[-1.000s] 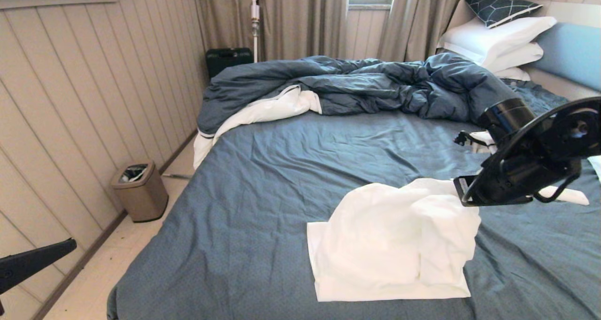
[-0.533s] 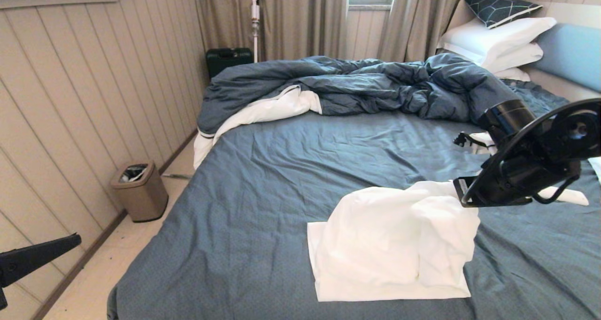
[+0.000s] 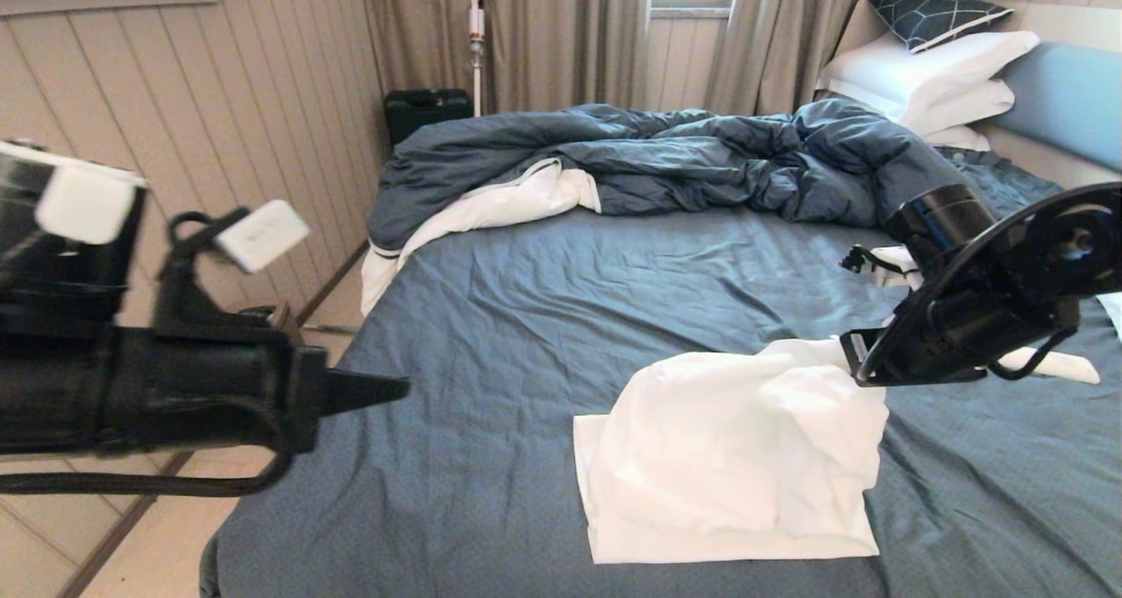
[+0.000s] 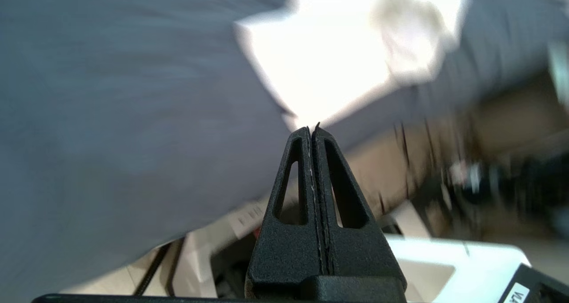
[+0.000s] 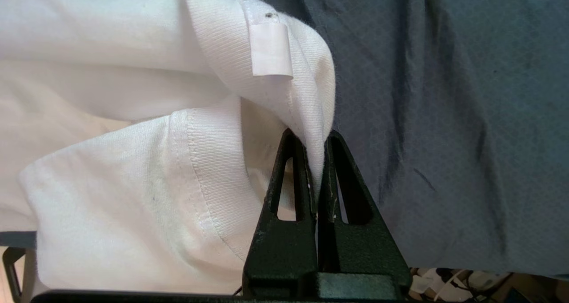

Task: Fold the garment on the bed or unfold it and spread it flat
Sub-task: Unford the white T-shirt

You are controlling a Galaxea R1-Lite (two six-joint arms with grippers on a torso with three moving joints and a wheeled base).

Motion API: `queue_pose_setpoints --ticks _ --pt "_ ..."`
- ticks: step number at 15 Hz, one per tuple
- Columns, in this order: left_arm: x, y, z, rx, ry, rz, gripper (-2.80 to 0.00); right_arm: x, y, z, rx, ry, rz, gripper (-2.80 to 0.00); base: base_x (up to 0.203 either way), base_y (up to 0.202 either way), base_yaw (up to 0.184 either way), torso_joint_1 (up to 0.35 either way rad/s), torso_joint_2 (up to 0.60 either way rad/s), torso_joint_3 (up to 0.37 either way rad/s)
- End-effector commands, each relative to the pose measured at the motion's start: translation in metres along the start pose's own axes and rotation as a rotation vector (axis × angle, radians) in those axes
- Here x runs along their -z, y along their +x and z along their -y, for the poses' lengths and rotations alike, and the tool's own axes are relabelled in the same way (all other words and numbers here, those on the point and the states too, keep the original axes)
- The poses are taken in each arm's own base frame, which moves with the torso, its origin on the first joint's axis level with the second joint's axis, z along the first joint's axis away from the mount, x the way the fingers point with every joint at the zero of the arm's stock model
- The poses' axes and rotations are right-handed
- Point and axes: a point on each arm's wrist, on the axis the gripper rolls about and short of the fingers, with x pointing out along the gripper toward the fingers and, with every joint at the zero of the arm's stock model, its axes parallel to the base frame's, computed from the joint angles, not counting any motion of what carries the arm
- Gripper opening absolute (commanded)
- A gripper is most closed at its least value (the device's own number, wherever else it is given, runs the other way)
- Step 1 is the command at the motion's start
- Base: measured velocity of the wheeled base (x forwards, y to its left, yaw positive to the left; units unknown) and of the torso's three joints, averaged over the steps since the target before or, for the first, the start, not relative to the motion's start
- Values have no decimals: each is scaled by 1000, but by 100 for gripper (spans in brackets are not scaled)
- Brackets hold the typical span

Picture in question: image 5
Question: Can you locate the white t-shirt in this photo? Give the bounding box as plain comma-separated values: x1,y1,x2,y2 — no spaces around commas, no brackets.
0,0,337,295

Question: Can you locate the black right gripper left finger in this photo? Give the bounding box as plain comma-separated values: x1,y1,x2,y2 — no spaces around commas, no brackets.
242,129,319,297

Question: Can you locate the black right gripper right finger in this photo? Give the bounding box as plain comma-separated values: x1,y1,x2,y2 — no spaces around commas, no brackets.
318,130,412,295

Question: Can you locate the blue patterned bed sheet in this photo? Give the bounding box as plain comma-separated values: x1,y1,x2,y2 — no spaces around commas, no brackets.
0,0,569,279

